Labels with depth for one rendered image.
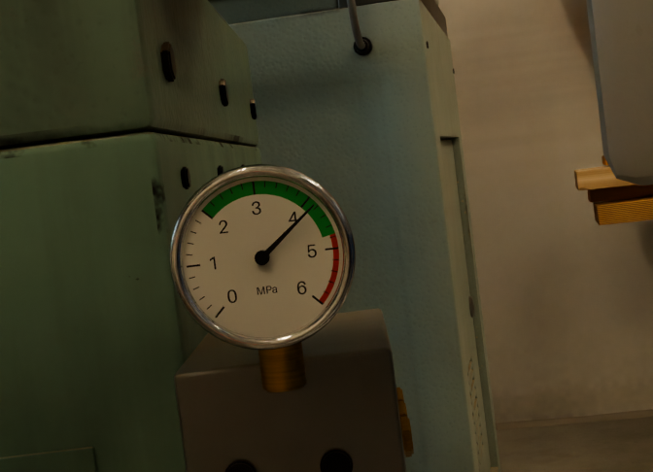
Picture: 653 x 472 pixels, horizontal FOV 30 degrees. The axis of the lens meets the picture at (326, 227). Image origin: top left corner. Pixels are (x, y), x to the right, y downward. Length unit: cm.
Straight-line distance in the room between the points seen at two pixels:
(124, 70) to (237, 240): 10
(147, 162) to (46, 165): 4
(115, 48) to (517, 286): 252
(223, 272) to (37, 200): 10
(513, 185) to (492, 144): 11
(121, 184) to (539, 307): 252
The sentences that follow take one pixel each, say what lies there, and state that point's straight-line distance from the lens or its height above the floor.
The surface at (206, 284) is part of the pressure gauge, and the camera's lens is 41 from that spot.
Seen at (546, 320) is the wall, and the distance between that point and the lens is 297.
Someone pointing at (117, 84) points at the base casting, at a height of 73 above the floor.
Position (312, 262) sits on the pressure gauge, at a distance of 41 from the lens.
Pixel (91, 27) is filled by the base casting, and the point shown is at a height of 75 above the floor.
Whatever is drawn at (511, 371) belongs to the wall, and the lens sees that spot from 299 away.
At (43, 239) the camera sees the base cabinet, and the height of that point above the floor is 67.
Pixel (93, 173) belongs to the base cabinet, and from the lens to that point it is 48.
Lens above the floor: 69
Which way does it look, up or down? 3 degrees down
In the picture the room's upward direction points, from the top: 7 degrees counter-clockwise
